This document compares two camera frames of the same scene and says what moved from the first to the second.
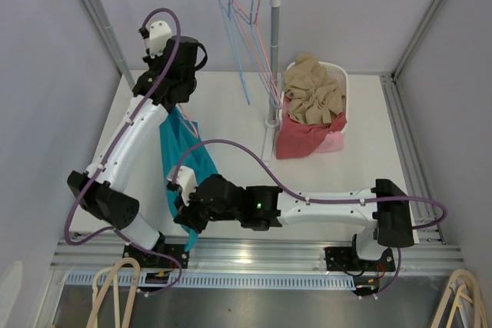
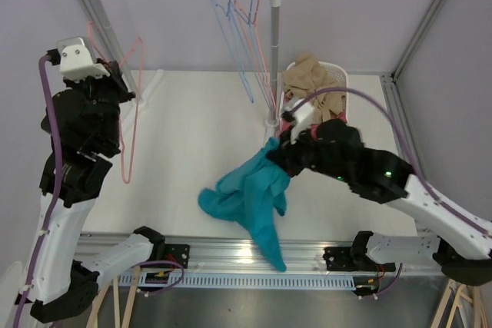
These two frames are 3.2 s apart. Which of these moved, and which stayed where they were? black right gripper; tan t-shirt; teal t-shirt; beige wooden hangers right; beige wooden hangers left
Moved: black right gripper; teal t-shirt
Stayed: tan t-shirt; beige wooden hangers right; beige wooden hangers left
